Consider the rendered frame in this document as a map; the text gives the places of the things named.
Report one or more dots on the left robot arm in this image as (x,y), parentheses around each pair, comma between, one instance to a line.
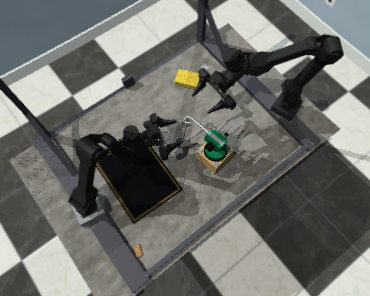
(263,61)

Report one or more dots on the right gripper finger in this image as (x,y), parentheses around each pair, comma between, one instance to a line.
(173,145)
(164,122)

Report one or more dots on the black rectangular mat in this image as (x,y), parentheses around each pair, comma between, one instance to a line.
(142,186)

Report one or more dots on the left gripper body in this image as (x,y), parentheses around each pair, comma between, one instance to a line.
(228,99)

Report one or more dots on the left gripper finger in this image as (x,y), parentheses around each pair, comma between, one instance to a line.
(216,107)
(201,84)

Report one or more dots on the yellow sponge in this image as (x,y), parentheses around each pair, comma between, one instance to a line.
(187,79)

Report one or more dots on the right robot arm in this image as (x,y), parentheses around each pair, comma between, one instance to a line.
(88,151)

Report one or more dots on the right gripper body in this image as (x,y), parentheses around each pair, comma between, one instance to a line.
(162,149)

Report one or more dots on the green bench vise body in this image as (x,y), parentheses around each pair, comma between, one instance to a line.
(215,154)

